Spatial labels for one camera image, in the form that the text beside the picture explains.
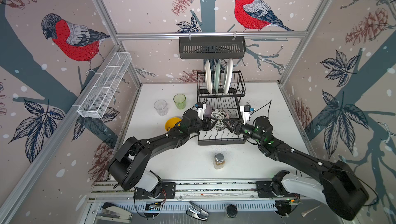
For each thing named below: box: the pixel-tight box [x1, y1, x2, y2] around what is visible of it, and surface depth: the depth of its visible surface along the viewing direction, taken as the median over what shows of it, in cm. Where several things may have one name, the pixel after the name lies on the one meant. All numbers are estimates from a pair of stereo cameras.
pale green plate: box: [214, 59, 222, 94], surface depth 79 cm
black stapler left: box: [96, 201, 134, 224], surface depth 68 cm
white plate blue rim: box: [223, 58, 234, 95], surface depth 77 cm
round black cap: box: [226, 204, 238, 218], surface depth 62 cm
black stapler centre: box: [185, 201, 210, 222], surface depth 68 cm
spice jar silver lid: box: [213, 153, 226, 170], surface depth 76 cm
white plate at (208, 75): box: [204, 59, 212, 95], surface depth 79 cm
